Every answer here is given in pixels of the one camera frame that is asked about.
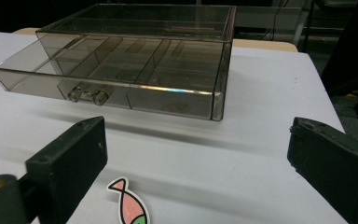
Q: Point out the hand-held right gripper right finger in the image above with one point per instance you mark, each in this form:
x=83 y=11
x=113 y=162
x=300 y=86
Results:
x=332 y=161

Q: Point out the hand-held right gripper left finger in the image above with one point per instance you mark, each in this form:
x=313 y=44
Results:
x=71 y=161

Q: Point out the pink fish sticker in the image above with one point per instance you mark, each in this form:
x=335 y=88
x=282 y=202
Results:
x=130 y=207

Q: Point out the smoky transparent acrylic drawer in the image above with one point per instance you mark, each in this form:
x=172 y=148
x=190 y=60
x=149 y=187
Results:
x=112 y=77

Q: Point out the smoky transparent drawer case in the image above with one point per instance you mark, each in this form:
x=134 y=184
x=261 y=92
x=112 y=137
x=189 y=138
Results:
x=155 y=21

